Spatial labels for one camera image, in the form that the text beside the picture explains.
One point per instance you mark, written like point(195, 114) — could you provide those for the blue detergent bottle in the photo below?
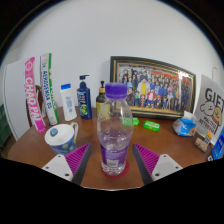
point(219, 146)

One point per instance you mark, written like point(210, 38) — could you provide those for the dark blue pump bottle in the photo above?
point(84, 100)

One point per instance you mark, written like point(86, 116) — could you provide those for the clear purple-capped water bottle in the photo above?
point(115, 140)

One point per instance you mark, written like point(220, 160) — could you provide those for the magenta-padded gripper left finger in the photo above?
point(75, 160)

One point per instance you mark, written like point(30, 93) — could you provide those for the small green packet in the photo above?
point(151, 125)
point(136, 121)

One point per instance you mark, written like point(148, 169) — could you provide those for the amber black-capped bottle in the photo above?
point(100, 98)

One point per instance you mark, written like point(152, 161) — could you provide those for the white blue-capped lotion bottle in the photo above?
point(68, 103)

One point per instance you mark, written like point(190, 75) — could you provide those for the small snack packet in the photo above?
point(201, 144)

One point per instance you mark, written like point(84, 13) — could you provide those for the small orange box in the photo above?
point(209, 136)

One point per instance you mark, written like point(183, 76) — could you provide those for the white paper gift bag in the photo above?
point(211, 103)

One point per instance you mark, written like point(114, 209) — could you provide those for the framed group photo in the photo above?
point(156, 86)

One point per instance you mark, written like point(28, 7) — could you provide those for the blue painted white mug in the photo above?
point(61, 136)

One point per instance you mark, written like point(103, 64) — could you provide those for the pink shuttlecock tube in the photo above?
point(33, 96)

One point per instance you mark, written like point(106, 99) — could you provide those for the white flat panel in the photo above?
point(15, 100)

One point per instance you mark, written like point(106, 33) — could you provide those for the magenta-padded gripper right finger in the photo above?
point(146, 160)

